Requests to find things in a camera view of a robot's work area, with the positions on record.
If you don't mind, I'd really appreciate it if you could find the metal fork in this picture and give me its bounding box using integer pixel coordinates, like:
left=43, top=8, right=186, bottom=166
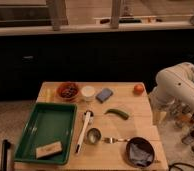
left=103, top=137, right=130, bottom=144

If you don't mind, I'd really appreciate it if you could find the white cup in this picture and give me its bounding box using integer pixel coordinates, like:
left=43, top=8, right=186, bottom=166
left=81, top=86, right=95, bottom=102

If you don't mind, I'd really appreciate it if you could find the orange fruit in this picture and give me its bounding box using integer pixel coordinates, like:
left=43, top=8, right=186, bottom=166
left=133, top=84, right=144, bottom=95

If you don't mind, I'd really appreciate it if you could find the wooden block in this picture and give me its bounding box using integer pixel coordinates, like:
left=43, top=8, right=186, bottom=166
left=36, top=141, right=62, bottom=159

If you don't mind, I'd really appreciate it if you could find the metal measuring cup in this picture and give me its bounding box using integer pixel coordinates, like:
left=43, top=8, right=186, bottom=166
left=87, top=128, right=101, bottom=144

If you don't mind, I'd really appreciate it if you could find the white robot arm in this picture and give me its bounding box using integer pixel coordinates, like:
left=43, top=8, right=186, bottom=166
left=149, top=62, right=194, bottom=111

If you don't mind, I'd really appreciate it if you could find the green plastic tray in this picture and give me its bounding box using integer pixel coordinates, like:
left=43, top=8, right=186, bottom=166
left=14, top=103, right=77, bottom=165

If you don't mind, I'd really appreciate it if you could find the dark pan with cloth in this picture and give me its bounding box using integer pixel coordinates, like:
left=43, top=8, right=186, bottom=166
left=126, top=137, right=155, bottom=168

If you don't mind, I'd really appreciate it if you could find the blue sponge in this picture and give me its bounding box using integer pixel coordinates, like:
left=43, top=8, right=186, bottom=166
left=96, top=88, right=113, bottom=103

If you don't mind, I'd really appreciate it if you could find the white handled utensil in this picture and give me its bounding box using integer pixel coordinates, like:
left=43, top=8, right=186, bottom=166
left=75, top=110, right=93, bottom=154

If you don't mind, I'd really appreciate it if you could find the orange bowl with beans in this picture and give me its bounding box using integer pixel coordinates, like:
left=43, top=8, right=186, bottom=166
left=57, top=82, right=79, bottom=101

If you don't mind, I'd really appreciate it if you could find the grey cloth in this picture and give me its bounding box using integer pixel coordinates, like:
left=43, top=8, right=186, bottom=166
left=129, top=144, right=153, bottom=167

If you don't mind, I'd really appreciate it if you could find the black chair post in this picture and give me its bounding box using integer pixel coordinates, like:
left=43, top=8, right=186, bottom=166
left=0, top=139, right=11, bottom=171

